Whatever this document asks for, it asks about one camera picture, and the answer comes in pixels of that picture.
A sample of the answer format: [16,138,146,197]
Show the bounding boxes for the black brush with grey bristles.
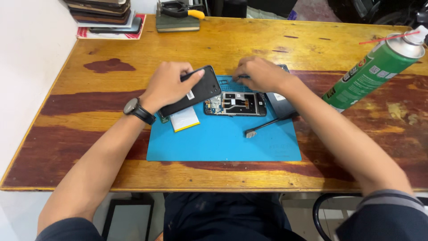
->
[244,112,300,139]

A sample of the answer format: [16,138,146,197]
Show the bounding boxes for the person's dark trousers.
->
[163,192,306,241]

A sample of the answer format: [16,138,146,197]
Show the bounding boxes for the thin black pry tool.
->
[180,68,205,82]

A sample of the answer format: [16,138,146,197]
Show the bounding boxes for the black clamp with yellow handle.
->
[157,0,205,20]

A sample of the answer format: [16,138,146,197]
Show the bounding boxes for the black bag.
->
[207,0,299,19]

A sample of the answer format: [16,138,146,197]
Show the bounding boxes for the black phone back cover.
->
[158,65,222,118]

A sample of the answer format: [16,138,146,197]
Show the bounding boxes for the black round stool frame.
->
[312,192,366,241]

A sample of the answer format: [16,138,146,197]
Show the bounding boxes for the green spray can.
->
[321,25,428,114]

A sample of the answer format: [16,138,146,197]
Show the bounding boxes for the black framed tablet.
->
[101,199,155,241]

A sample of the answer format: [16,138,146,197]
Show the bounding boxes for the opened phone with circuit board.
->
[204,91,268,117]

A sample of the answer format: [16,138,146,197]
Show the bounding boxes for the white battery with yellow edge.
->
[169,106,201,133]

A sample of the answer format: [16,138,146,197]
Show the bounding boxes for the person's right hand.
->
[232,56,297,95]

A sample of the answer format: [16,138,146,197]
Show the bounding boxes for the dark green notebook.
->
[155,13,201,33]

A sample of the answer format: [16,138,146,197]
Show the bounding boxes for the red spray straw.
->
[358,31,420,45]

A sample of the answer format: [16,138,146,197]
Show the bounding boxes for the blue silicone work mat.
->
[146,75,302,162]

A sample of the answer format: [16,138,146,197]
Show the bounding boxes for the black vehicle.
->
[327,0,428,28]

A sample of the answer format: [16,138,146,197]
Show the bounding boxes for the stack of phones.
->
[63,0,143,35]

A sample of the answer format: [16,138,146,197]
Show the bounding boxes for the dark grey phone panel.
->
[265,64,299,118]

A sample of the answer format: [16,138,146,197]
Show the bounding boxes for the black wristwatch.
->
[123,97,157,126]

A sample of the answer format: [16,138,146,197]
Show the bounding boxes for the person's left hand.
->
[140,62,205,113]

